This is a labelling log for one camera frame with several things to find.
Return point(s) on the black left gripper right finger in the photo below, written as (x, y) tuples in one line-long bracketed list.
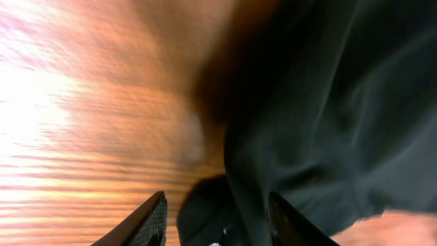
[(290, 228)]

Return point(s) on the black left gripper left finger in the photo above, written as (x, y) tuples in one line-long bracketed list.
[(146, 226)]

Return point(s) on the black polo shirt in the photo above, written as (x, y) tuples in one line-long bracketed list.
[(330, 104)]

